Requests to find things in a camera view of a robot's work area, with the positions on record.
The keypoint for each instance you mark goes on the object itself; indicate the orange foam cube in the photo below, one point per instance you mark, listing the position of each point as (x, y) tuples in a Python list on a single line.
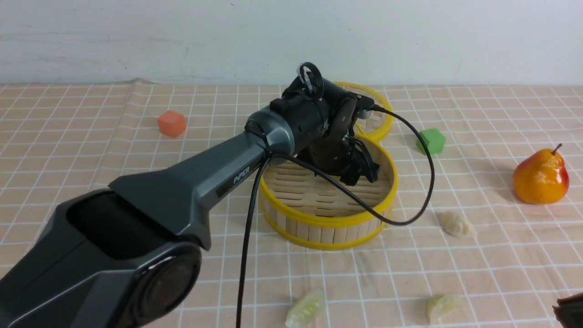
[(171, 124)]

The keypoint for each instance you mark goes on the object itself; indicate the light green crescent dumpling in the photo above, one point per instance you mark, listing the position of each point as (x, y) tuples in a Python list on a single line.
[(441, 305)]

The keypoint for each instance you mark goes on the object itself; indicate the green foam cube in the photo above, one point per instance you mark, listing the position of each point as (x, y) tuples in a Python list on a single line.
[(434, 140)]

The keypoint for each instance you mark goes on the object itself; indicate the beige checkered tablecloth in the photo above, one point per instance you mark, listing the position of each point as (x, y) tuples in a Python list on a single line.
[(58, 141)]

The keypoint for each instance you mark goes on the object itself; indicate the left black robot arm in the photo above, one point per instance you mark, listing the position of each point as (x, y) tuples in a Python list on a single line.
[(127, 255)]

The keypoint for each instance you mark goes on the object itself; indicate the pale green dumpling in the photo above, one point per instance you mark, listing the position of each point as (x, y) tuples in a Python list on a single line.
[(306, 309)]

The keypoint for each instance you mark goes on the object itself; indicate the round beige dumpling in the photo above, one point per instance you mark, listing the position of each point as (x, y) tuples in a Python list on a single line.
[(456, 225)]

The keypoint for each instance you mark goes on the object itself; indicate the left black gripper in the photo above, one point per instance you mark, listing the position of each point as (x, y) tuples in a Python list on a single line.
[(338, 152)]

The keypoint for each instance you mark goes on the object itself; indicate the bamboo steamer tray yellow rim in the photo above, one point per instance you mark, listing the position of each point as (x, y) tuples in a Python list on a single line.
[(309, 211)]

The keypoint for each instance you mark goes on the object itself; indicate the orange yellow toy pear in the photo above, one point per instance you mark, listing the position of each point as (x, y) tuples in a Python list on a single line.
[(542, 178)]

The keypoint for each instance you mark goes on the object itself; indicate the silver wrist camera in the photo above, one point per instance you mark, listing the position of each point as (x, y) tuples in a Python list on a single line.
[(363, 109)]

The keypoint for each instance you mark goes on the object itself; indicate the bamboo steamer lid yellow rim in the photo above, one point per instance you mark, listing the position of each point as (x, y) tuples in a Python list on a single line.
[(378, 125)]

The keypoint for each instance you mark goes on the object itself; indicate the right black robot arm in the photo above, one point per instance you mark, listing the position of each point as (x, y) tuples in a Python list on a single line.
[(569, 311)]

